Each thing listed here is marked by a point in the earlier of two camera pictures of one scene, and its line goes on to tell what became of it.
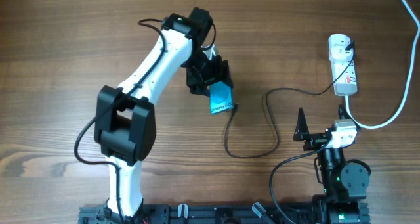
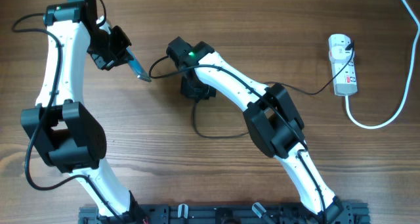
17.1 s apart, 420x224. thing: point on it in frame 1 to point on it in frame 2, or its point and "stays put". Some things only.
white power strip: [340, 52] stays put
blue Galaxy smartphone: [220, 95] to [138, 69]
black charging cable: [279, 87] to [241, 80]
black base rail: [322, 211] stays put
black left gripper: [219, 72] to [122, 55]
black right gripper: [302, 134] to [186, 90]
